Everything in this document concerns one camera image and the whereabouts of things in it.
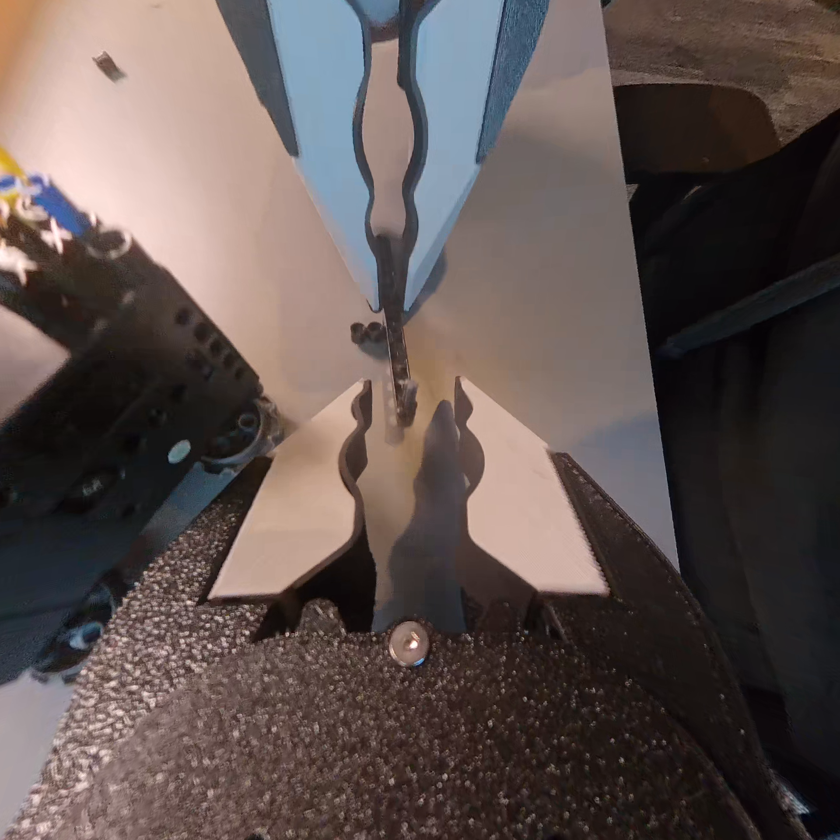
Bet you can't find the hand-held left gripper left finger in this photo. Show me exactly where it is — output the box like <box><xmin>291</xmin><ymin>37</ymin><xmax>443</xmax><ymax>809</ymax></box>
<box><xmin>208</xmin><ymin>378</ymin><xmax>375</xmax><ymax>602</ymax></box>

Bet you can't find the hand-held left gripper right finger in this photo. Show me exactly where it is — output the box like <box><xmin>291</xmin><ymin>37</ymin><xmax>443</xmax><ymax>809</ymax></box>
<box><xmin>451</xmin><ymin>376</ymin><xmax>613</xmax><ymax>602</ymax></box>

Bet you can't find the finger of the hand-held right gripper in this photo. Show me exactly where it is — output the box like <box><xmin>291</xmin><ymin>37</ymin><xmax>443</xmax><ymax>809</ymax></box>
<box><xmin>392</xmin><ymin>0</ymin><xmax>508</xmax><ymax>316</ymax></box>
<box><xmin>267</xmin><ymin>0</ymin><xmax>395</xmax><ymax>316</ymax></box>

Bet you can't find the long black perforated beam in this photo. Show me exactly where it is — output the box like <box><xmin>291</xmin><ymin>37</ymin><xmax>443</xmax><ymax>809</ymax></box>
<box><xmin>376</xmin><ymin>234</ymin><xmax>421</xmax><ymax>427</ymax></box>

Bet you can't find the grey desk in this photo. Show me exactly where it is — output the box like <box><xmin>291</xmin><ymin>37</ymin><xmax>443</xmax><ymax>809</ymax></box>
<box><xmin>0</xmin><ymin>0</ymin><xmax>683</xmax><ymax>840</ymax></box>

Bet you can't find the dark chair armrest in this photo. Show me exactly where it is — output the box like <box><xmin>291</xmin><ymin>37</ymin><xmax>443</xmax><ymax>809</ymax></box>
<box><xmin>613</xmin><ymin>82</ymin><xmax>784</xmax><ymax>198</ymax></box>

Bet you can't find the black yellow toy brick vehicle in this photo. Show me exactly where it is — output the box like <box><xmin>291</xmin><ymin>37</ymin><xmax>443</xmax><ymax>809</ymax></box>
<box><xmin>0</xmin><ymin>145</ymin><xmax>283</xmax><ymax>683</ymax></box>

